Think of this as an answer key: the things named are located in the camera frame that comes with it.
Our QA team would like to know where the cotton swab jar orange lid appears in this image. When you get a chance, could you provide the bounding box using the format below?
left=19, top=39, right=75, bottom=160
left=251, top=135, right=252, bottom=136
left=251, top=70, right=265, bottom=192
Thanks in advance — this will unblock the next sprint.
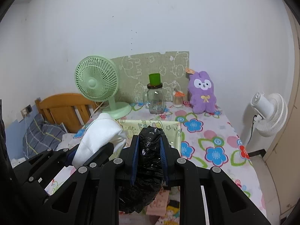
left=173, top=90, right=185, bottom=108

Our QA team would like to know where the beige door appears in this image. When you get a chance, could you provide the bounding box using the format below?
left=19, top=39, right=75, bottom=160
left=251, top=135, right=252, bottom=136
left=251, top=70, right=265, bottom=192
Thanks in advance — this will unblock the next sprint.
left=262, top=2, right=300, bottom=218

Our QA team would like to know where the white cloth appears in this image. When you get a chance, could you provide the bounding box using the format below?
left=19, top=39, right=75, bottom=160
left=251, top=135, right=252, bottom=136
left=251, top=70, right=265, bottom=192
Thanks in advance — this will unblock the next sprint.
left=72, top=113, right=127, bottom=167

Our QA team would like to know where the glass mug jar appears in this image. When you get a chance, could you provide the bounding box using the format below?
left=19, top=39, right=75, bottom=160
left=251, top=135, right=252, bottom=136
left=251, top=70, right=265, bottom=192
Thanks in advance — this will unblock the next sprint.
left=143, top=84, right=165, bottom=114

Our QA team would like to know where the black flat base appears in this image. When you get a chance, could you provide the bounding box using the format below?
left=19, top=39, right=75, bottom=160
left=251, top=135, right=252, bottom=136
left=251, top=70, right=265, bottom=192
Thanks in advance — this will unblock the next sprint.
left=248, top=150, right=266, bottom=158

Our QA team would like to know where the black plastic bag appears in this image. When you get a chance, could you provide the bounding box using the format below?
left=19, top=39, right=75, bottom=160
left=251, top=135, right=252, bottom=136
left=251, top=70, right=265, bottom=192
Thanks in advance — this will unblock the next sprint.
left=118, top=126, right=169, bottom=214

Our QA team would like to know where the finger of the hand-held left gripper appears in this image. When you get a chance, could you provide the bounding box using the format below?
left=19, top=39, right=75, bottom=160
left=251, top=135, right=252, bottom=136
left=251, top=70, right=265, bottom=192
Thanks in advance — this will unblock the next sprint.
left=35, top=145, right=81, bottom=169
left=83, top=143, right=115, bottom=169

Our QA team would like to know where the printed tissue pack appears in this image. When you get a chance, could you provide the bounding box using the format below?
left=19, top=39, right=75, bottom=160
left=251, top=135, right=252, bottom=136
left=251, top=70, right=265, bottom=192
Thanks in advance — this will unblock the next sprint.
left=165, top=198, right=182, bottom=218

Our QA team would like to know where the black fan power cable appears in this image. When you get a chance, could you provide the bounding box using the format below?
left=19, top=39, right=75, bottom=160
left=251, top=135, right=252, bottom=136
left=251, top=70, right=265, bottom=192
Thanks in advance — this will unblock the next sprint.
left=249, top=114, right=258, bottom=146

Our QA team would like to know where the purple plush bunny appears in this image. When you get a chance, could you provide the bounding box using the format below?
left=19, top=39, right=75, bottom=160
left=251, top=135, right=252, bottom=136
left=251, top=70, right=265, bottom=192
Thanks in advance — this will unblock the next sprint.
left=185, top=68, right=217, bottom=113

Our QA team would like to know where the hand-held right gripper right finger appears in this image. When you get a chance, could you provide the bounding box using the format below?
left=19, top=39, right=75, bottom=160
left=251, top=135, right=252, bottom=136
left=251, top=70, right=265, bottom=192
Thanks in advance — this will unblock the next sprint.
left=160, top=133, right=270, bottom=225

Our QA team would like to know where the green desk fan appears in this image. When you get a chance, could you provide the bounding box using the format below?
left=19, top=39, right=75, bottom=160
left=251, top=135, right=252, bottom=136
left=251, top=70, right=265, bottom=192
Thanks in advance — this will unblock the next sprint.
left=74, top=55, right=132, bottom=120

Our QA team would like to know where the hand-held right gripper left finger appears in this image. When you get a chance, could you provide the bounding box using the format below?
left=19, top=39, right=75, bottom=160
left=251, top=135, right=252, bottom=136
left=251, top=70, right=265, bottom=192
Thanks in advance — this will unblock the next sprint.
left=35, top=135, right=141, bottom=225

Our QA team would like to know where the floral tablecloth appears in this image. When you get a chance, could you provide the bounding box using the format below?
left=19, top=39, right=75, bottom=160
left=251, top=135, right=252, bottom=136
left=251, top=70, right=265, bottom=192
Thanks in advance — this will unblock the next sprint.
left=44, top=100, right=268, bottom=225

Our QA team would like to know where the wall socket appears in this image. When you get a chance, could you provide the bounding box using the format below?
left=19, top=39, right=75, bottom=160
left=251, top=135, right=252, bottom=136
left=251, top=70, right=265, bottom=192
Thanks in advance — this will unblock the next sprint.
left=22, top=105, right=33, bottom=118

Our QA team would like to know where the green printed board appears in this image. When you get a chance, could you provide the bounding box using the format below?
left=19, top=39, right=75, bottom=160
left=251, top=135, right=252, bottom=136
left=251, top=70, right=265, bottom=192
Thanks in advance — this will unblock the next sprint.
left=110, top=51, right=190, bottom=104

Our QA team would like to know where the white standing fan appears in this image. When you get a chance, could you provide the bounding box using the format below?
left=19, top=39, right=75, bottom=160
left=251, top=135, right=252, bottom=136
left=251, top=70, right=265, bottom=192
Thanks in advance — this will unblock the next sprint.
left=250, top=93, right=288, bottom=138

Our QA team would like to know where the pink wet wipes pack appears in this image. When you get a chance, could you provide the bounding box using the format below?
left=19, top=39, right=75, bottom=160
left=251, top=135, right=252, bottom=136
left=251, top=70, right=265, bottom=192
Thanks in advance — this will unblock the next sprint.
left=146, top=187, right=170, bottom=216

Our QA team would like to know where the green plastic cup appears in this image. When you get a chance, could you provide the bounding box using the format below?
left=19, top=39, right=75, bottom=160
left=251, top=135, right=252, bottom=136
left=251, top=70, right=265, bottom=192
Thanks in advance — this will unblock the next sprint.
left=148, top=73, right=162, bottom=86

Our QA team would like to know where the grey plaid pillow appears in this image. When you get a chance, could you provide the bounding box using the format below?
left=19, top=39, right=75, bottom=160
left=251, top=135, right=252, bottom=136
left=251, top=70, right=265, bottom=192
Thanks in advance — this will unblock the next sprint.
left=22, top=115, right=67, bottom=158

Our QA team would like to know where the wooden bed headboard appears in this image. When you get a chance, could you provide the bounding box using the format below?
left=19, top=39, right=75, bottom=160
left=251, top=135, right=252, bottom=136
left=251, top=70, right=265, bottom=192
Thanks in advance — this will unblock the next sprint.
left=35, top=93, right=99, bottom=134

